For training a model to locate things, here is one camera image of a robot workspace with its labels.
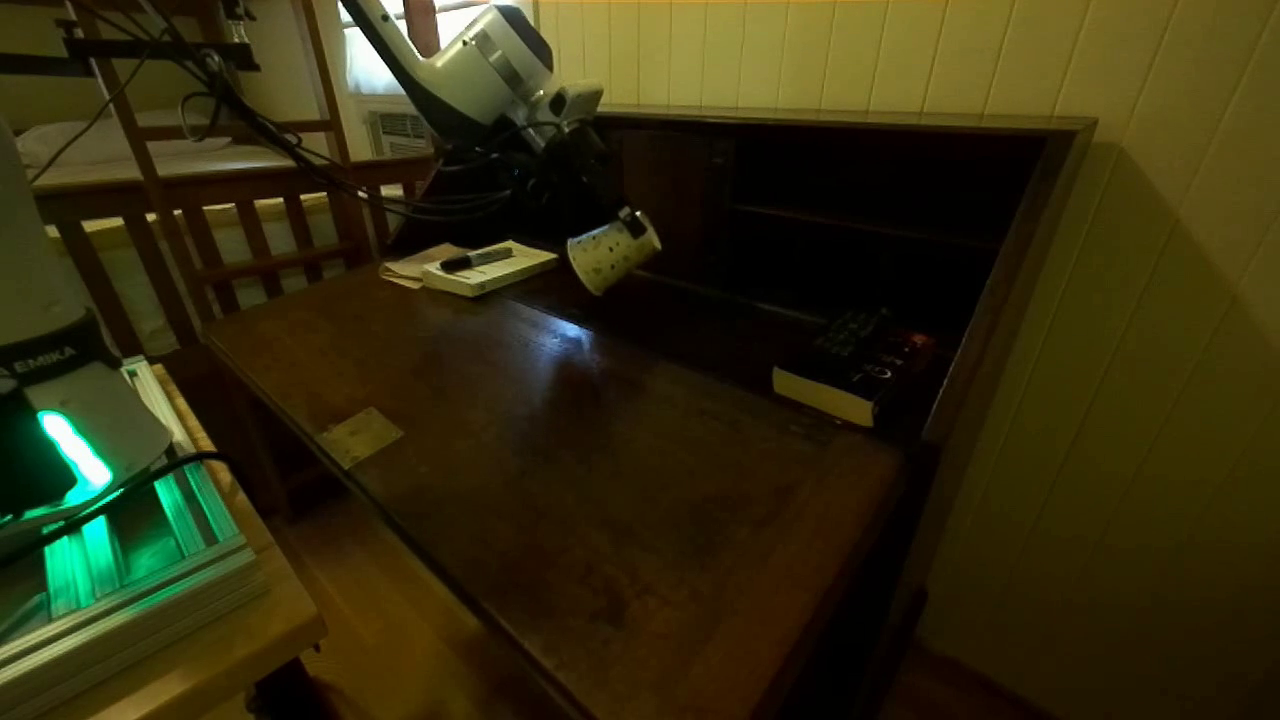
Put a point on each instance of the wooden bunk bed frame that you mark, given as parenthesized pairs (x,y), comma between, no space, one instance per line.
(202,237)

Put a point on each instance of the black box with white label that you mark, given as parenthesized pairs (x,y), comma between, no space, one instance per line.
(866,369)

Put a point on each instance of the white dotted paper cup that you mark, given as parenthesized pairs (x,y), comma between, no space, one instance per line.
(608,254)

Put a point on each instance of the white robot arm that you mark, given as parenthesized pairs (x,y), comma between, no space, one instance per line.
(491,84)

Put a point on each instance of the white paperback book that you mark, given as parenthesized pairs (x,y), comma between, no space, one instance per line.
(476,281)

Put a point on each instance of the dark wooden secretary desk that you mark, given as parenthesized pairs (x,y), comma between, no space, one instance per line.
(608,483)

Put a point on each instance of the green-lit electronics box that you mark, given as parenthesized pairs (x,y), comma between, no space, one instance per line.
(113,523)

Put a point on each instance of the small tan sticky note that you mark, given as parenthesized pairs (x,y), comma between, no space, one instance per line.
(359,437)

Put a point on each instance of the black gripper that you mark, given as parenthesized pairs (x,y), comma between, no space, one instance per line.
(517,193)

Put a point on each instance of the grey black-capped marker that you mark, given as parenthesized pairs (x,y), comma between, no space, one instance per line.
(476,258)

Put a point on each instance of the light wooden side table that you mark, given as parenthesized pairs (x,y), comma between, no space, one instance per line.
(190,671)

